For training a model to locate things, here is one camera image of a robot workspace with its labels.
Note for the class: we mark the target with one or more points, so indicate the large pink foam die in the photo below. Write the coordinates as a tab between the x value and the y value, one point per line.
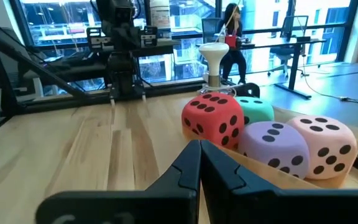
309	140

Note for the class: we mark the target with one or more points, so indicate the office chair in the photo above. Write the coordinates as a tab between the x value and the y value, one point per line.
210	28
294	26

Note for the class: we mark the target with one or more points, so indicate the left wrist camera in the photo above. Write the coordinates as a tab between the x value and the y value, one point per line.
123	15

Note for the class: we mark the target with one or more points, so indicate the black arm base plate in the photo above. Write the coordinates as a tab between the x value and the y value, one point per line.
126	96

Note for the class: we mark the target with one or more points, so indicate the large red foam die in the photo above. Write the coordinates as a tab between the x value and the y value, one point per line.
210	124

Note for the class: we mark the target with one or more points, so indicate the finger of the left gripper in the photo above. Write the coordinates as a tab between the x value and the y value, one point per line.
149	35
94	39

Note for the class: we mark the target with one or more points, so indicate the person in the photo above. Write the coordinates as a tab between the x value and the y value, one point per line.
234	59

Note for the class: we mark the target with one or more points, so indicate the large green foam die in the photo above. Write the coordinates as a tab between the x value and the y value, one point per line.
259	113

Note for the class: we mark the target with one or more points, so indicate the red bag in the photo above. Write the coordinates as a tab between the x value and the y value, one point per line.
231	41

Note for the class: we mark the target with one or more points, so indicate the white mushroom lamp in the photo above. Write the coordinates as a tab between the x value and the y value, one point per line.
213	53

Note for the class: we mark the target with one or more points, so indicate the black office desk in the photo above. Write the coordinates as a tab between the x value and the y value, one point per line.
291	42

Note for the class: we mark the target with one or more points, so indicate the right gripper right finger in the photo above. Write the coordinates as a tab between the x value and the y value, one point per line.
275	207

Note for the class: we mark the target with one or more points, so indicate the large purple foam die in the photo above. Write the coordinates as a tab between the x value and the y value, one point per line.
259	152

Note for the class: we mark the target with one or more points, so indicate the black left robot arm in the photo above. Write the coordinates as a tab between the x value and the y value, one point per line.
121	71

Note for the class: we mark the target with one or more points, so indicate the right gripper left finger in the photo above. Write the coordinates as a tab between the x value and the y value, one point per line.
120	207

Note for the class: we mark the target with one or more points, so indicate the white wipes canister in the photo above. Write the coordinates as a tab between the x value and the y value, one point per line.
159	15

